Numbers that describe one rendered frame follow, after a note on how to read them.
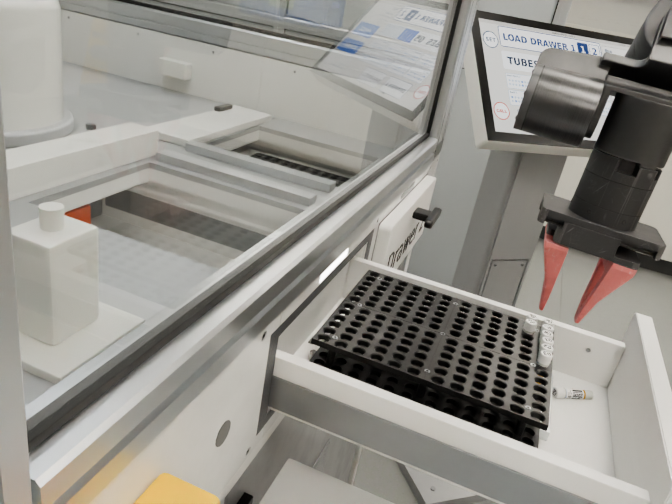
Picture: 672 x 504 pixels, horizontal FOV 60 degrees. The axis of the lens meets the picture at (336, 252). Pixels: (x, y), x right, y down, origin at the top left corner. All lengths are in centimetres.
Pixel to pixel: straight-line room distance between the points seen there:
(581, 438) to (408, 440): 21
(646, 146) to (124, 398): 42
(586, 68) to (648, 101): 6
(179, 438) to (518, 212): 125
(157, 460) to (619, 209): 40
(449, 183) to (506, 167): 80
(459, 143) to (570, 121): 173
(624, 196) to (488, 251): 105
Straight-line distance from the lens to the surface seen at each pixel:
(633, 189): 53
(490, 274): 159
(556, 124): 52
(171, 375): 36
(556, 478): 53
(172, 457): 42
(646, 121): 52
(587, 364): 74
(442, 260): 238
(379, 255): 78
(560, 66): 54
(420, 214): 89
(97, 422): 33
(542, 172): 154
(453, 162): 226
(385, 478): 172
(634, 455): 60
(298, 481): 61
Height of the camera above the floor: 121
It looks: 25 degrees down
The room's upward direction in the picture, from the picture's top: 11 degrees clockwise
